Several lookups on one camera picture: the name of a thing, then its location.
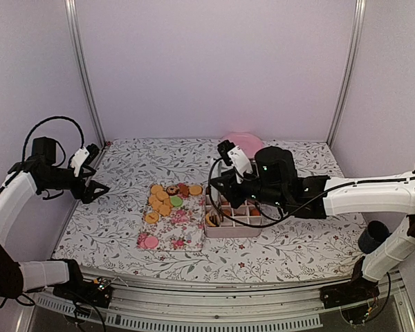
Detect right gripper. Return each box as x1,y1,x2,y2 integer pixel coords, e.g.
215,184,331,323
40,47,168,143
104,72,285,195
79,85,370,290
211,164,287,209

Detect metal tongs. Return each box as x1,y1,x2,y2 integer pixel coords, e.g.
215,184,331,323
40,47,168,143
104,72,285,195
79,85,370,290
208,158,223,227

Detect compartment tin box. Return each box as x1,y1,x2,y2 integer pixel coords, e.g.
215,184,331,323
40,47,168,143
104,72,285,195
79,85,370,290
205,189,262,239

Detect floral cookie tray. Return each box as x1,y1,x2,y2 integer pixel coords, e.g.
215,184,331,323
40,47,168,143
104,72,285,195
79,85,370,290
137,183,205,252

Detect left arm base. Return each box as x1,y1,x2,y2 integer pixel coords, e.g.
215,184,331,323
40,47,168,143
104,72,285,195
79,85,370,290
53,259,113,308

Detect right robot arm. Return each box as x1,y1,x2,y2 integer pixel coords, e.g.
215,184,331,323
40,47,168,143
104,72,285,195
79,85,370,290
207,140,415,302

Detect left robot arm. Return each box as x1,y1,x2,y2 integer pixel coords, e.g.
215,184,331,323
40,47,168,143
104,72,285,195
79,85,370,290
0,132,109,300

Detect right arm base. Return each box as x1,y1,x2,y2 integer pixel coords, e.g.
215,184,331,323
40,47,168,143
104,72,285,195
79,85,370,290
320,277,380,308

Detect round biscuit top right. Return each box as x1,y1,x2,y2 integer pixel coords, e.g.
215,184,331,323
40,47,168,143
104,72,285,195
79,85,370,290
189,185,203,196

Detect round cream sandwich cookie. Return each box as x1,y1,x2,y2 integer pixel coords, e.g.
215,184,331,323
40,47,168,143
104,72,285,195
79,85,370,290
205,212,218,228

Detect green sandwich cookie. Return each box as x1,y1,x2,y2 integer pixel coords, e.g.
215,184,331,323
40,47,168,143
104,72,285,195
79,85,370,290
170,196,183,208

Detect chocolate sprinkle donut cookie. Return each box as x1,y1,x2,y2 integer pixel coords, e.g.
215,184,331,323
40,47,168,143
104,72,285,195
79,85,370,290
166,185,180,196

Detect pink plate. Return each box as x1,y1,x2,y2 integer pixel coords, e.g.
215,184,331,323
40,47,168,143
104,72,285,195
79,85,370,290
222,133,264,158

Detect floral tablecloth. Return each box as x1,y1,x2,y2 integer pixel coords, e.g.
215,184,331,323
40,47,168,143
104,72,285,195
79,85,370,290
53,138,366,284

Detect pink round cookie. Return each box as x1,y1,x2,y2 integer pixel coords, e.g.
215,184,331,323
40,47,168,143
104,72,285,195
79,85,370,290
143,236,159,249

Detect dark blue cup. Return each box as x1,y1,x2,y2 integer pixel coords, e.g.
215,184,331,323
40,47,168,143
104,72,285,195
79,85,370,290
358,220,391,254

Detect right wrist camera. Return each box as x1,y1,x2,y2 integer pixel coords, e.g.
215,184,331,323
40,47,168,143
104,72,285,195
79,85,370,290
217,140,253,184

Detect front aluminium rail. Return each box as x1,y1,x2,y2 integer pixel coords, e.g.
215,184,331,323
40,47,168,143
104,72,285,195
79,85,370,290
16,270,415,331

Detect left aluminium post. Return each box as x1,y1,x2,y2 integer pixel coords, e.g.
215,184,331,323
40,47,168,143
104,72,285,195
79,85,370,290
64,0,107,147

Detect aluminium post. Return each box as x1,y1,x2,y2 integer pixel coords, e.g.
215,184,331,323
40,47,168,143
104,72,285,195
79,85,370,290
326,0,366,148
64,0,107,147

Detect right aluminium post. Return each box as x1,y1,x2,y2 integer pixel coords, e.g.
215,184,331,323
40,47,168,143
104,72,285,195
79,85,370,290
326,0,366,148

